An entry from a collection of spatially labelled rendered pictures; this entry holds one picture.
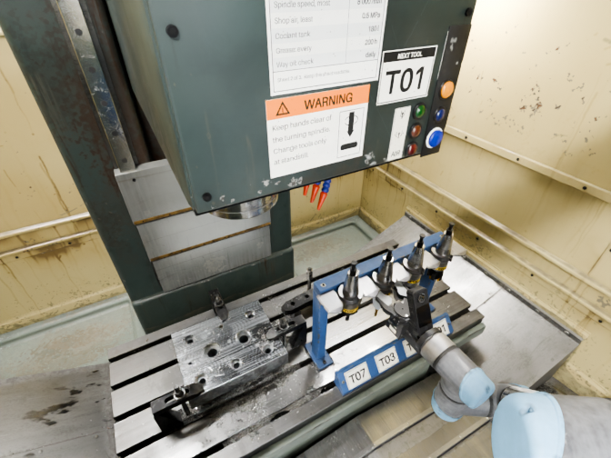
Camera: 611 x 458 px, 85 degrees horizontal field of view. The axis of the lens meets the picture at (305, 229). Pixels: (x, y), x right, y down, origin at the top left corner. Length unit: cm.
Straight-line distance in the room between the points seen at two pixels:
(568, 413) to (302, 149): 47
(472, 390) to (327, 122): 62
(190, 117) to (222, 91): 5
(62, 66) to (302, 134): 74
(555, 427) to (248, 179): 48
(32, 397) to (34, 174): 78
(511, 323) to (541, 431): 104
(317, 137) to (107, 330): 152
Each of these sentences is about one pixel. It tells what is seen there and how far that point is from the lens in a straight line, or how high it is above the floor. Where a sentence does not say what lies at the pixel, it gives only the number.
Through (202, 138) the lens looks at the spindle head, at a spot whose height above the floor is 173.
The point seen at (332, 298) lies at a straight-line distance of 88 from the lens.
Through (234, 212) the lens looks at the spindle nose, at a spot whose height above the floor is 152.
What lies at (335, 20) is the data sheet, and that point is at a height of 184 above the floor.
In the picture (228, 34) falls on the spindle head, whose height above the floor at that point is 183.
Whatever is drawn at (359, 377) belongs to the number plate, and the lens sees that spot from 109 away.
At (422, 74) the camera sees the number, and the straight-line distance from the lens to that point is 57.
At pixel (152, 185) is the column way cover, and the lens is 114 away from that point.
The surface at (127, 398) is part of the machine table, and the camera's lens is 120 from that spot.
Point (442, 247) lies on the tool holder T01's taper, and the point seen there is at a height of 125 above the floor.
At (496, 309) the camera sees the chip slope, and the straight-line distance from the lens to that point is 157.
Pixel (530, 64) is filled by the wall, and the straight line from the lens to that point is 136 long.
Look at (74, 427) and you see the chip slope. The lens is 151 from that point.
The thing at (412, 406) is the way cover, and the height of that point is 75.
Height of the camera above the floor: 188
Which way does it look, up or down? 38 degrees down
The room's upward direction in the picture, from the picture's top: straight up
